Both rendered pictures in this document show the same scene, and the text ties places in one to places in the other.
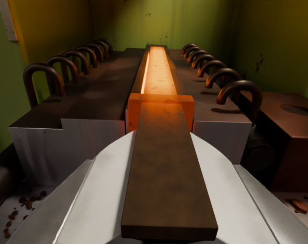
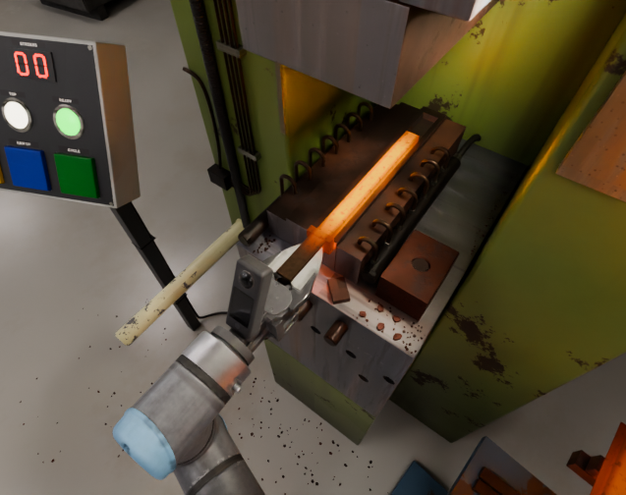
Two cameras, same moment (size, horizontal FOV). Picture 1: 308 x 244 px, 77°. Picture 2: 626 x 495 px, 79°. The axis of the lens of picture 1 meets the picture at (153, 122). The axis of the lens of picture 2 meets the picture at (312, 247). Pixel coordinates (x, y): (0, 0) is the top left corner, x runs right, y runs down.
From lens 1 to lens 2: 0.52 m
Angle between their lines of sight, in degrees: 38
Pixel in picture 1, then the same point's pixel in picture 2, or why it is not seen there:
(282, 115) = (400, 263)
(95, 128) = (298, 228)
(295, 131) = (387, 274)
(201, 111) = (348, 242)
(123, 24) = not seen: hidden behind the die
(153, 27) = (447, 80)
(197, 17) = (508, 84)
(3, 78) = (273, 147)
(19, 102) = (279, 163)
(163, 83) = (341, 216)
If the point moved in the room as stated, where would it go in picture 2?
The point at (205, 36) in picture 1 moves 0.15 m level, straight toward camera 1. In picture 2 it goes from (513, 111) to (469, 141)
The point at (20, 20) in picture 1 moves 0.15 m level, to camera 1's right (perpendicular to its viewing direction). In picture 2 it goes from (290, 120) to (357, 152)
